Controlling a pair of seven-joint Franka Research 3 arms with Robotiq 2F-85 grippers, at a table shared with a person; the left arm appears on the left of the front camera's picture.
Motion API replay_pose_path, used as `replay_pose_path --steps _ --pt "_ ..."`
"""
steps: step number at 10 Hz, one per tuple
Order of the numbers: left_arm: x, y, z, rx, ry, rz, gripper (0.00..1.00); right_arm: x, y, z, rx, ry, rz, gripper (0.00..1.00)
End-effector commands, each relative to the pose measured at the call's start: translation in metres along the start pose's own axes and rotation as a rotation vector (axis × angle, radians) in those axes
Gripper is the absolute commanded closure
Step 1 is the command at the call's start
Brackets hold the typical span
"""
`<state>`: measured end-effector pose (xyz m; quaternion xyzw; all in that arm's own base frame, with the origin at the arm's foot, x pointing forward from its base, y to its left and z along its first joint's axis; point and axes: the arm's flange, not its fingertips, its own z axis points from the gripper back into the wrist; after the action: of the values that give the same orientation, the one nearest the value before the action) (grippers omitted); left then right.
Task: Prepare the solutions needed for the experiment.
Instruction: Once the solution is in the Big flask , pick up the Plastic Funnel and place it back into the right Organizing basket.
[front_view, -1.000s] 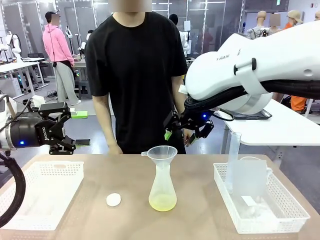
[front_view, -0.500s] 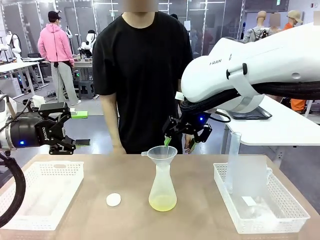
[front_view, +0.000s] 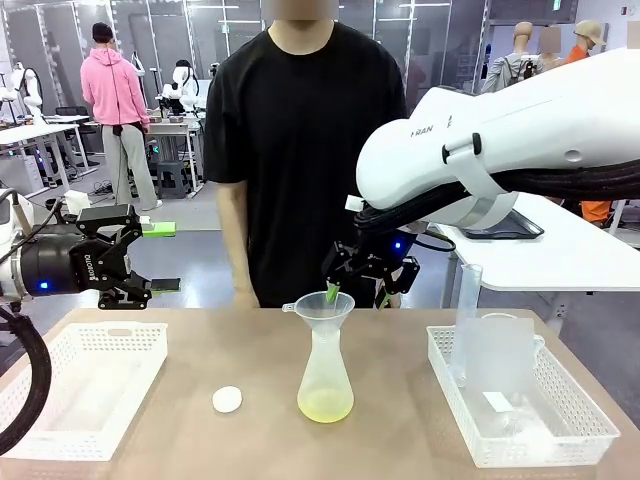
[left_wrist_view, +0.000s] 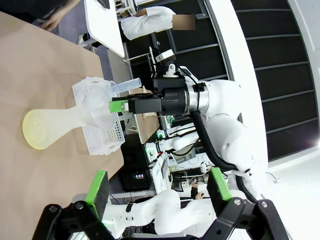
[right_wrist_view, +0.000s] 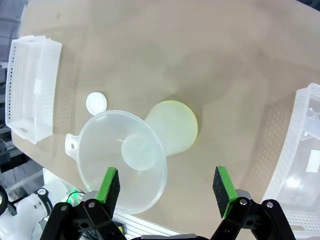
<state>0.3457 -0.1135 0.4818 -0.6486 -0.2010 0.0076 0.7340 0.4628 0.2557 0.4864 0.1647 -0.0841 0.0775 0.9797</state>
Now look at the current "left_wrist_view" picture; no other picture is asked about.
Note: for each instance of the black computer case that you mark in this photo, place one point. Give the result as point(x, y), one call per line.
point(135, 180)

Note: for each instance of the translucent plastic funnel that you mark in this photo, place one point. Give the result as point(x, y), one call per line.
point(96, 100)

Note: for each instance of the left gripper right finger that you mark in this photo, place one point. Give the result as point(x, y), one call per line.
point(217, 190)

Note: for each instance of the person's right forearm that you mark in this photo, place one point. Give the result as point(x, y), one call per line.
point(68, 8)

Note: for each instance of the person's right hand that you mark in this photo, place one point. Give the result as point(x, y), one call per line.
point(51, 23)

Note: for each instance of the translucent conical flask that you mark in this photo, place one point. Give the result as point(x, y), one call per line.
point(37, 130)

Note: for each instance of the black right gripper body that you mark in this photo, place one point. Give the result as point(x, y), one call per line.
point(172, 102)

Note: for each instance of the clear plastic measuring cylinder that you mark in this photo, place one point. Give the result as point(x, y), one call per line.
point(127, 86)

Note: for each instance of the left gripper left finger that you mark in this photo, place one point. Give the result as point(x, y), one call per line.
point(105, 195)

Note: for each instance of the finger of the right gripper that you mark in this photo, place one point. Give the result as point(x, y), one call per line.
point(118, 106)
point(140, 96)

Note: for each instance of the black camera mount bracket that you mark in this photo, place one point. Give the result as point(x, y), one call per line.
point(168, 83)

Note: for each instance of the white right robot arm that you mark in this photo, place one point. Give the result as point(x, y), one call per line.
point(237, 140)

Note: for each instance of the white box with green light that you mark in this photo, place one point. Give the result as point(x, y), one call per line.
point(153, 152)

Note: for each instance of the white side table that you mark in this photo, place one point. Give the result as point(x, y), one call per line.
point(105, 27)

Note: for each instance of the person in white coat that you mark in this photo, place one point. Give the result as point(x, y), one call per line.
point(145, 22)

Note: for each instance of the person in black t-shirt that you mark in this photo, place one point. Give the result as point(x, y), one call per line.
point(25, 7)

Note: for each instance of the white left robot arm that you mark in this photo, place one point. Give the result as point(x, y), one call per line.
point(165, 205)

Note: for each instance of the white perforated plastic tray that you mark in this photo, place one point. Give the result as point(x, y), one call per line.
point(115, 135)

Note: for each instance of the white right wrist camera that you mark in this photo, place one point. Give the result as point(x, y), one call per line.
point(165, 55)

